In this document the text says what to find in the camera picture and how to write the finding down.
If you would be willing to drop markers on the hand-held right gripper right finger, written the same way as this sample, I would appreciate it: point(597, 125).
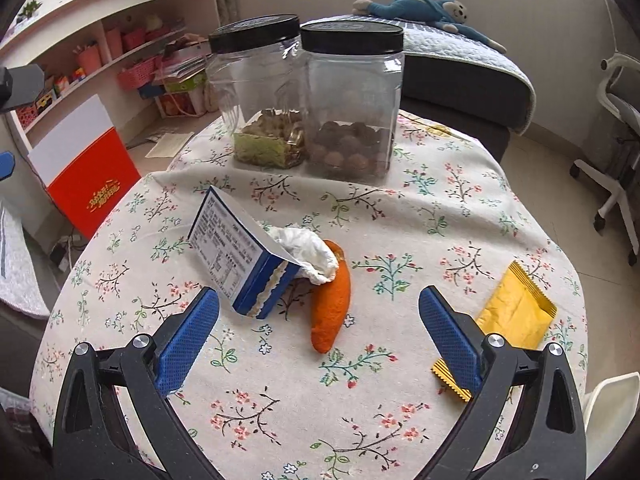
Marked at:
point(450, 340)

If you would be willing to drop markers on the yellow snack wrapper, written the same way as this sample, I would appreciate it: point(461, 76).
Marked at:
point(515, 310)

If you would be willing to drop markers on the grey striped cloth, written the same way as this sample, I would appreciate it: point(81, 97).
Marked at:
point(20, 270)

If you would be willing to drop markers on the pink plastic basket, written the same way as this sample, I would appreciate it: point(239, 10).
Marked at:
point(140, 74)

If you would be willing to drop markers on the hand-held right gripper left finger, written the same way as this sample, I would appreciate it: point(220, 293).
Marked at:
point(187, 340)

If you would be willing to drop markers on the white plastic bin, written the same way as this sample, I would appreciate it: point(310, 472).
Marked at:
point(612, 410)

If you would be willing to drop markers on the power strip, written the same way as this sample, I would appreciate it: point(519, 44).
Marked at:
point(65, 252)

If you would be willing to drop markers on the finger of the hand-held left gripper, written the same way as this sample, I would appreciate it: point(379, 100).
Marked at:
point(6, 165)

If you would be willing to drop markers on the floral tablecloth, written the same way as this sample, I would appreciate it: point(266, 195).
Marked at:
point(400, 210)

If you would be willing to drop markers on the white office chair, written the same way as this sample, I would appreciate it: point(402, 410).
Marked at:
point(620, 150)

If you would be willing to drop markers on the dark sofa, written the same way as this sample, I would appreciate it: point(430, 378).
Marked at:
point(450, 110)

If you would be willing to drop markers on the crumpled white tissue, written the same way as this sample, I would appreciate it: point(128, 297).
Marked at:
point(307, 252)

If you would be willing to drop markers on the orange peel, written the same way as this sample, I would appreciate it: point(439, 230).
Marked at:
point(330, 310)

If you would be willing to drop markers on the clear jar with brown nuts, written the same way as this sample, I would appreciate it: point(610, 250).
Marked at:
point(350, 110)

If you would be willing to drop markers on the blue carton box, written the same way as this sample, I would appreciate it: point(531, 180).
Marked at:
point(230, 245)

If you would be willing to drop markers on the blue plush monkey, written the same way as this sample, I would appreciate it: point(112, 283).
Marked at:
point(425, 10)

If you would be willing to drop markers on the clear jar with pistachios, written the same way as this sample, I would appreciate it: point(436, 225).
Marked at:
point(255, 95)

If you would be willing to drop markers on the red and white box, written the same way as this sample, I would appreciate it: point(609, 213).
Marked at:
point(95, 185)

